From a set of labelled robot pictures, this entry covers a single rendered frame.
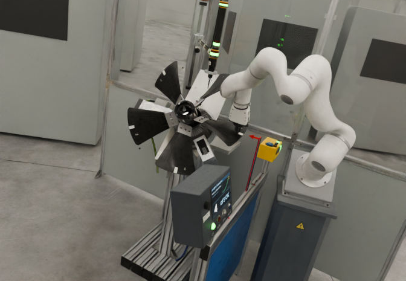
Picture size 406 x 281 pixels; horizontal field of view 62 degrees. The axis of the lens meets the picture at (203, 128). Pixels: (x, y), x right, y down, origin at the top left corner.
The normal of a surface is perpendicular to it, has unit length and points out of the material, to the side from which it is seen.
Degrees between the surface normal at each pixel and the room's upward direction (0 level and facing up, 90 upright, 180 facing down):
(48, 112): 90
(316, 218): 90
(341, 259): 90
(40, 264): 0
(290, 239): 90
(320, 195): 47
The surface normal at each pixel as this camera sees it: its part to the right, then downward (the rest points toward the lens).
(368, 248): -0.43, 0.25
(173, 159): 0.33, -0.27
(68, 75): 0.04, 0.36
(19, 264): 0.18, -0.92
